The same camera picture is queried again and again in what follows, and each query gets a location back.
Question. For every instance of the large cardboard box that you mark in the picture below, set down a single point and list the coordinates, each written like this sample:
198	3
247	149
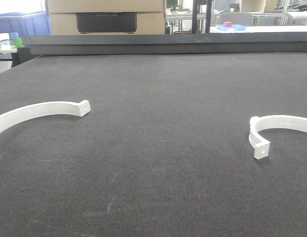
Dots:
106	17

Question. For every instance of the white curved clamp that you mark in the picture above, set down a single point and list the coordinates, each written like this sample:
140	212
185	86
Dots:
257	124
44	109

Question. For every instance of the dark raised table rail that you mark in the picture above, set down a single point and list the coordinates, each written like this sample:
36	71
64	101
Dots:
209	43

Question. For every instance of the green and blue cups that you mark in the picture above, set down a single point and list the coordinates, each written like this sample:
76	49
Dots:
16	40

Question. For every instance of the white paper cup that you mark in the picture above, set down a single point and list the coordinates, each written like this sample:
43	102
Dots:
4	40

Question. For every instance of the blue tray with red block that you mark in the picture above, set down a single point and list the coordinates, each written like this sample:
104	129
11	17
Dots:
230	26

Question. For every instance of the blue bin on side table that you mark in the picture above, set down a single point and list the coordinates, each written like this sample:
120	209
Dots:
25	24

